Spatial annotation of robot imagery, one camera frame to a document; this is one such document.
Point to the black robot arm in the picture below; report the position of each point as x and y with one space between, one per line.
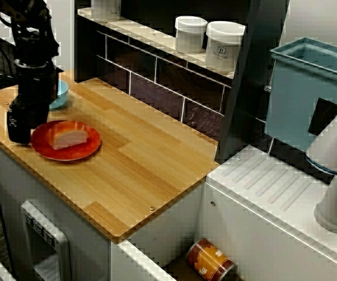
31 32

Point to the plain white lidded jar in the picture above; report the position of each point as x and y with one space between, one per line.
190 32

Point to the white jar with print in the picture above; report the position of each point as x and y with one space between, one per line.
222 47

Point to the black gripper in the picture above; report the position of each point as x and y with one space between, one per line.
37 85

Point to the cream shelf ledge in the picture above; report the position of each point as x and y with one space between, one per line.
156 41

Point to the light blue bowl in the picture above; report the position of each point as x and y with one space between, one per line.
61 93

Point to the orange soup can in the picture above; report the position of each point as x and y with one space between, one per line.
208 259

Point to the white dispenser panel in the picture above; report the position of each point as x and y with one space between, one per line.
51 246

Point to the orange round plate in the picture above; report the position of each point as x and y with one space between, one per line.
77 150

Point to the teal plastic bin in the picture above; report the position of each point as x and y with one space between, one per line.
291 96

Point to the grey toy faucet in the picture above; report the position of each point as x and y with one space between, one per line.
332 140

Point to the salmon sushi toy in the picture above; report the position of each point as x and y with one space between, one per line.
69 137

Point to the white toy sink unit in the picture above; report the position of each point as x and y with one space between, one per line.
273 190

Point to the dark grey upright panel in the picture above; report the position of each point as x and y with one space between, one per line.
244 87

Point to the white kitchen cabinet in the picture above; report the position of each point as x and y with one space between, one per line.
10 181

